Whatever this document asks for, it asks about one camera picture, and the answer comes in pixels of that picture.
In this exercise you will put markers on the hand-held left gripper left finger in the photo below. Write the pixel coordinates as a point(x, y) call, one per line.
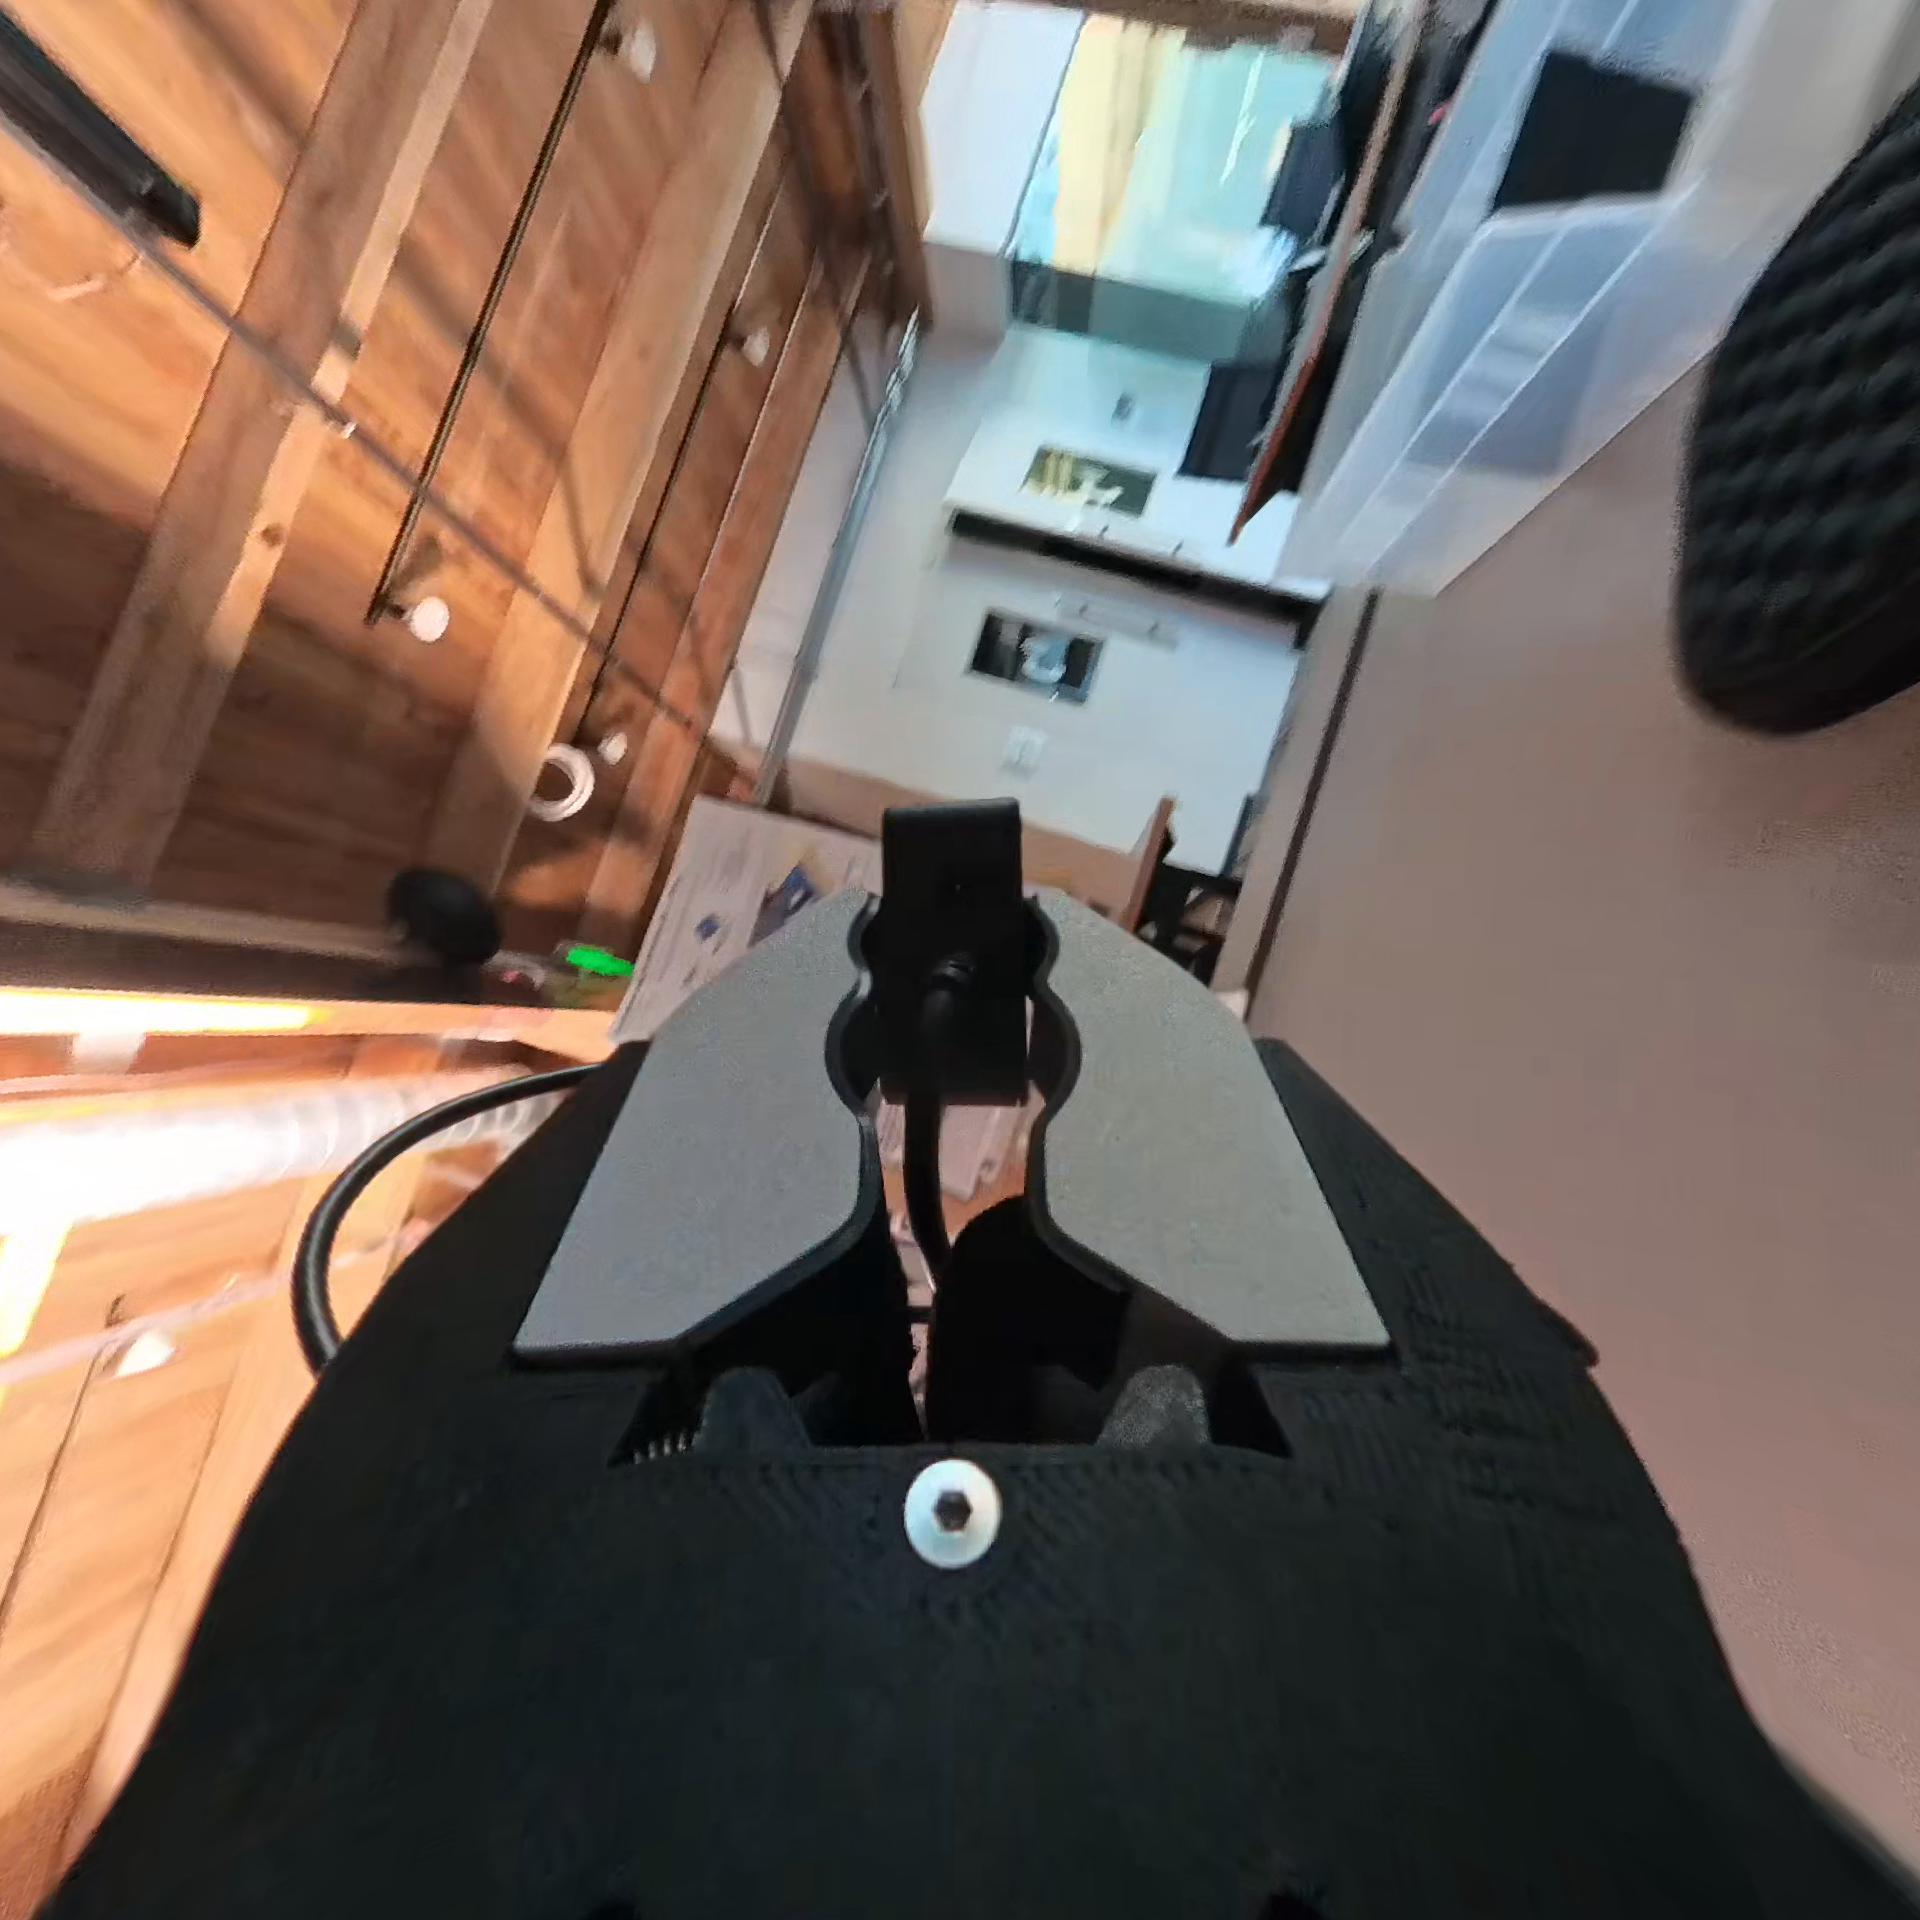
point(705, 1201)

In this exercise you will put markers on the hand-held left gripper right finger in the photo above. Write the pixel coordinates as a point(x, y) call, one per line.
point(1200, 1201)

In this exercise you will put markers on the clear plastic storage box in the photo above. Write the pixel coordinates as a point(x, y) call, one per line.
point(1501, 375)

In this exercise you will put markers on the green exit sign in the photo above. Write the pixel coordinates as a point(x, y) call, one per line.
point(593, 957)

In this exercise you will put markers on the wooden backboard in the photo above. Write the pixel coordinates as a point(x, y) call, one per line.
point(1148, 854)

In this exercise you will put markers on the black ceiling dome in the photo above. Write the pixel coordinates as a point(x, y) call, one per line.
point(443, 915)

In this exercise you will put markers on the black honeycomb cushion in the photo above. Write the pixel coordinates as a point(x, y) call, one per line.
point(1801, 451)

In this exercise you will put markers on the black rectangular item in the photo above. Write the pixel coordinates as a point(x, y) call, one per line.
point(1591, 134)

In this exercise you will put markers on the silver ceiling duct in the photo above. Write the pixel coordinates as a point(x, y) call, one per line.
point(181, 1141)

